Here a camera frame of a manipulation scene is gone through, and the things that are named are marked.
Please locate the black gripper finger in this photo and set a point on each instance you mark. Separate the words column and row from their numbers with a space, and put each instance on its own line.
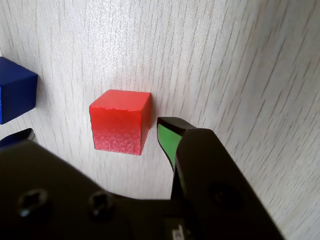
column 62, row 200

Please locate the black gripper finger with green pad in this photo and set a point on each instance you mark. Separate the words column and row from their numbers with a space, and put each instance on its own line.
column 207, row 162

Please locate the red wooden cube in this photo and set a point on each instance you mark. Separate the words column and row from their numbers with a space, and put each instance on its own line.
column 117, row 122

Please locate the blue wooden cube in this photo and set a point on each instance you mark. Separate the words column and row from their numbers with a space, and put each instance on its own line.
column 15, row 92

